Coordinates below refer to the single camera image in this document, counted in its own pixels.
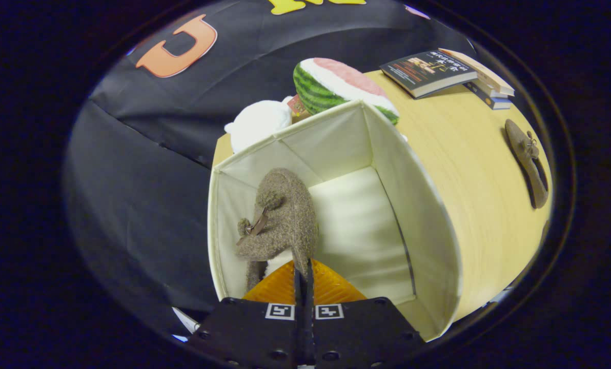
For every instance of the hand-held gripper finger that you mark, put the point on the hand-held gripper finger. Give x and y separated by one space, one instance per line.
309 333
300 333

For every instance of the cream fabric storage box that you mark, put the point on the cream fabric storage box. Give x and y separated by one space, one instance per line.
357 225

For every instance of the brown fuzzy shoe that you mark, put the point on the brown fuzzy shoe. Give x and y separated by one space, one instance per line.
527 159
287 215

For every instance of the white plush toy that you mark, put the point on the white plush toy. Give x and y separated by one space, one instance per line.
259 123

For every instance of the watermelon slice plush toy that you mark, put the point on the watermelon slice plush toy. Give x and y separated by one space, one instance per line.
331 84

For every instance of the black cover book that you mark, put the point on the black cover book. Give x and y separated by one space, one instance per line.
426 69

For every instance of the blue cover book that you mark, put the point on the blue cover book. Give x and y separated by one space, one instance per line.
492 100

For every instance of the beige cover book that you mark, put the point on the beige cover book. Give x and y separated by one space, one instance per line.
485 77

